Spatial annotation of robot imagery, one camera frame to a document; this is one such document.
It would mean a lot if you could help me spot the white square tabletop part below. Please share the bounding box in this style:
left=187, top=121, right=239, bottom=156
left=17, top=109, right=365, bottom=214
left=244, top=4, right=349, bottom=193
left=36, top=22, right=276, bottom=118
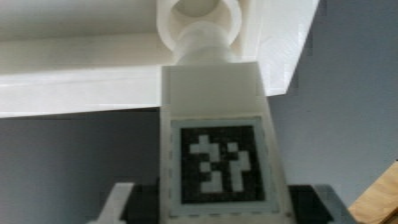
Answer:
left=0, top=0, right=322, bottom=118

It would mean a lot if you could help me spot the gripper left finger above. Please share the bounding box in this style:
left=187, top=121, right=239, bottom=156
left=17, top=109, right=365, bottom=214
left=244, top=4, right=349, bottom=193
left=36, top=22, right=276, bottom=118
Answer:
left=88, top=183, right=161, bottom=224

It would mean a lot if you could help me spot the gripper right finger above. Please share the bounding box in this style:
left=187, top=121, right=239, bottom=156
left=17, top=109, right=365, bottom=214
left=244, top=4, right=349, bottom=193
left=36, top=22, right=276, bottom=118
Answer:
left=288, top=184, right=356, bottom=224

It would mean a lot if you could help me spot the white table leg angled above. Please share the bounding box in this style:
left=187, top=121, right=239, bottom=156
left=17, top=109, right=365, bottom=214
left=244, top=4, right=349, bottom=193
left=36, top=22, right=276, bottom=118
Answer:
left=161, top=22, right=297, bottom=224

